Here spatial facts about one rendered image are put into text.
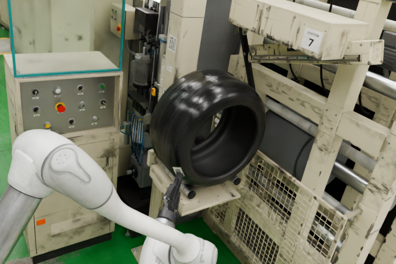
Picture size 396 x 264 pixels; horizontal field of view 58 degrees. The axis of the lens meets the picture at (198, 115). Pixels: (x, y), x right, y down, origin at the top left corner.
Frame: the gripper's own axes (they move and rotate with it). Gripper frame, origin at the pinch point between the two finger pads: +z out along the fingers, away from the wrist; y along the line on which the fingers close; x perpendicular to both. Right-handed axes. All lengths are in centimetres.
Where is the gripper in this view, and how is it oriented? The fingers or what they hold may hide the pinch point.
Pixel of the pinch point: (178, 180)
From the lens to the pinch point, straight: 161.6
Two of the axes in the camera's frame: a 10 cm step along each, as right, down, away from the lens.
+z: 2.3, -7.0, 6.7
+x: 9.3, -0.5, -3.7
